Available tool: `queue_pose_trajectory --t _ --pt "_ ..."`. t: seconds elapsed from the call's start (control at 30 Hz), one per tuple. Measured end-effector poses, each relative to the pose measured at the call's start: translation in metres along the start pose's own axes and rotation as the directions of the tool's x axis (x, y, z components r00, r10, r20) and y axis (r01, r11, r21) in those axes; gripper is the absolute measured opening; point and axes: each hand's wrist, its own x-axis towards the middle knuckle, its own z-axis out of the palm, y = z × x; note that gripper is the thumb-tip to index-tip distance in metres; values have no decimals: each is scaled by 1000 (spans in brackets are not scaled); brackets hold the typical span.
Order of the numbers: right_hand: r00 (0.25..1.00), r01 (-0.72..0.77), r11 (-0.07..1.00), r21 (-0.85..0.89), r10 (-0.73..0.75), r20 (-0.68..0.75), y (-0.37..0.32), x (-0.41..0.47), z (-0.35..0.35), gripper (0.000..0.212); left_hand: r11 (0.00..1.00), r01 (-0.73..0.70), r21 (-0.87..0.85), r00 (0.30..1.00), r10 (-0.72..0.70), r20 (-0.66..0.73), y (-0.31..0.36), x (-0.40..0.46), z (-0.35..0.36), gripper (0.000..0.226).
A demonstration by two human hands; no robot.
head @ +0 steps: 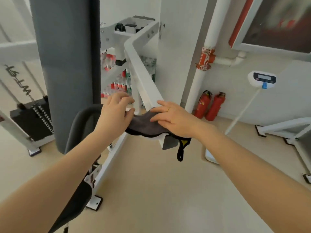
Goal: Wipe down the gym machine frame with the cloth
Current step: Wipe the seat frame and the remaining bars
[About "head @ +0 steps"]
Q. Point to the person's left hand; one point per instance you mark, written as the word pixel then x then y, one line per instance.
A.
pixel 114 116

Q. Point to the person's right hand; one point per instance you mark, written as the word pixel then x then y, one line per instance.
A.
pixel 175 118

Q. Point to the dark grey cleaning cloth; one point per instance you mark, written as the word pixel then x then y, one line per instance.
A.
pixel 143 123

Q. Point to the white gym machine frame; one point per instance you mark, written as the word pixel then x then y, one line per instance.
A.
pixel 143 77

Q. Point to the person's left forearm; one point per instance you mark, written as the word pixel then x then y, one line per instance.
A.
pixel 48 191

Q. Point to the person's right forearm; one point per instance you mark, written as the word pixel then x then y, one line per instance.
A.
pixel 262 186

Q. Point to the stack of water bottle packs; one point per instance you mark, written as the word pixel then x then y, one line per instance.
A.
pixel 116 84

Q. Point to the white flat floor platform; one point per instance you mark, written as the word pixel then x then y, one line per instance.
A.
pixel 209 155

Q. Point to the orange red pipe collar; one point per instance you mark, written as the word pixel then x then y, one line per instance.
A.
pixel 205 58

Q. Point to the white scale pole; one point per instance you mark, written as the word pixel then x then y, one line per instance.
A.
pixel 243 111

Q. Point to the black weight stack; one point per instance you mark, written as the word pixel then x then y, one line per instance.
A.
pixel 31 118

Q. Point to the black bearing housing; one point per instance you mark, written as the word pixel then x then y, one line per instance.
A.
pixel 119 27

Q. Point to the white vertical pipe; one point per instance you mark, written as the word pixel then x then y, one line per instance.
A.
pixel 209 33

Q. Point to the black padded seat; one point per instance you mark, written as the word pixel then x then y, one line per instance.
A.
pixel 73 206

